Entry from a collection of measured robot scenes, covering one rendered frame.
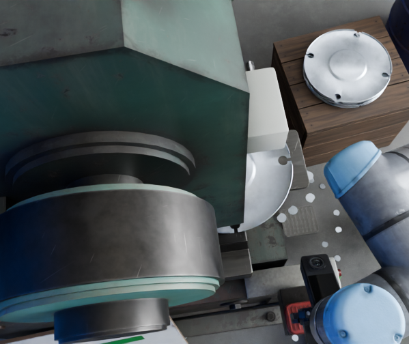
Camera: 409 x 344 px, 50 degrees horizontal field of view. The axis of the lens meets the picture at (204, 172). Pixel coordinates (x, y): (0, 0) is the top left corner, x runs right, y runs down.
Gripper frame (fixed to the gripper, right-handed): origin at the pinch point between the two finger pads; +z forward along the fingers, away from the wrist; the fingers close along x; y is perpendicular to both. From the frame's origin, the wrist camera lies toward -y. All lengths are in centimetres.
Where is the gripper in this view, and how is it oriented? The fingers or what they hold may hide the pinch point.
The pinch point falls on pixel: (310, 315)
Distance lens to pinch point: 85.2
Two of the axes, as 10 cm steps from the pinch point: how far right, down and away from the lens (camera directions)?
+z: 0.7, 3.5, 9.3
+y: 1.4, 9.2, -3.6
